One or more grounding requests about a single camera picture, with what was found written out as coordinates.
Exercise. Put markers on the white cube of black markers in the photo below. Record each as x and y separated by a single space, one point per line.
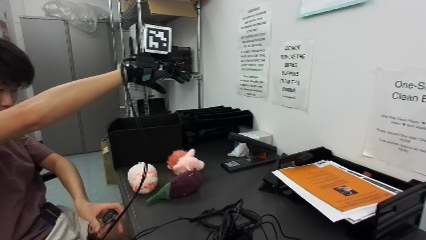
157 39

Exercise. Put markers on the black handheld device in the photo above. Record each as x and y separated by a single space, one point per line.
107 221

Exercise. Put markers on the black paper tray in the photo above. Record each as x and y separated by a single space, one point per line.
400 213

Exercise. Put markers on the clear plastic bag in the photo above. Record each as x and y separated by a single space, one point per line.
78 13

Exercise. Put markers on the crumpled white paper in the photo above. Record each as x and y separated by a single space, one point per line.
239 150

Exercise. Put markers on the black fabric storage box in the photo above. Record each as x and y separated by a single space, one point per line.
147 141

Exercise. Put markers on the small white box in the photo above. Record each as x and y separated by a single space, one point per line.
260 136

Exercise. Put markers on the white and red plush ball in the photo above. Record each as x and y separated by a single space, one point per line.
143 178

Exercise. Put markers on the paper stack with orange sheet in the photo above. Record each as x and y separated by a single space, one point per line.
334 190

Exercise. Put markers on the teal framed board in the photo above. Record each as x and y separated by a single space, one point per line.
328 6

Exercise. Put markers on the tall white wall notice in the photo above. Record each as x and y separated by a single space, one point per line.
254 50

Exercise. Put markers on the short white wall notice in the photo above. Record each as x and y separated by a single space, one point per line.
294 75

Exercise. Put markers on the large white wall notice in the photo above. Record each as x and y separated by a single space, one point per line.
400 120

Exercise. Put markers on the grey metal cabinet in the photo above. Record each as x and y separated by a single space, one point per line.
62 66

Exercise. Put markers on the flat brown cardboard piece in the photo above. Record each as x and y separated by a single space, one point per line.
109 163

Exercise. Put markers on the black stapler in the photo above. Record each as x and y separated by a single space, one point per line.
254 156

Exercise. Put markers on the pink plush toy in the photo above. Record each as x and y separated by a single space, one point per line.
187 162

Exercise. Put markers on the purple eggplant plush toy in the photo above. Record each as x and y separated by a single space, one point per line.
185 186

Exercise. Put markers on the the person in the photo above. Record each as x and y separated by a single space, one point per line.
18 200

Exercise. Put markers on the cardboard box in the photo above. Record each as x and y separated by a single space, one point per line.
169 8

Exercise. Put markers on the stack of folded black boxes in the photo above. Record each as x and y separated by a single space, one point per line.
215 121

